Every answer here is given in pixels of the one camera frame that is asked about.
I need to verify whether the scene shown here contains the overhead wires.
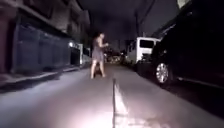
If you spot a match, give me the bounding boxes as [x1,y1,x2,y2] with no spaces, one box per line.
[133,0,158,38]

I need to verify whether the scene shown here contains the building with dark gate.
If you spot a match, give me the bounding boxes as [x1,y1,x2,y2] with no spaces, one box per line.
[0,0,93,75]

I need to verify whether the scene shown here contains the white van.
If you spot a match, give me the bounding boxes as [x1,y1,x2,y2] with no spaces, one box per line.
[125,36,162,65]

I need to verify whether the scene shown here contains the person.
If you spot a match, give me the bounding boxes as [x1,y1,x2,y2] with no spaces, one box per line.
[89,32,110,80]

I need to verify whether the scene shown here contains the raised kerb sidewalk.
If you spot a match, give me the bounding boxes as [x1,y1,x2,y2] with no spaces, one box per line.
[0,63,92,91]

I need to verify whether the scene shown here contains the grey concrete road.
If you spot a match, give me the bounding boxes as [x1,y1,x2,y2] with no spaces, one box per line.
[0,63,224,128]

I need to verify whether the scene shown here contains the dark parked car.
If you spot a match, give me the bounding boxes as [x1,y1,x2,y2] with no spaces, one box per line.
[135,0,224,90]

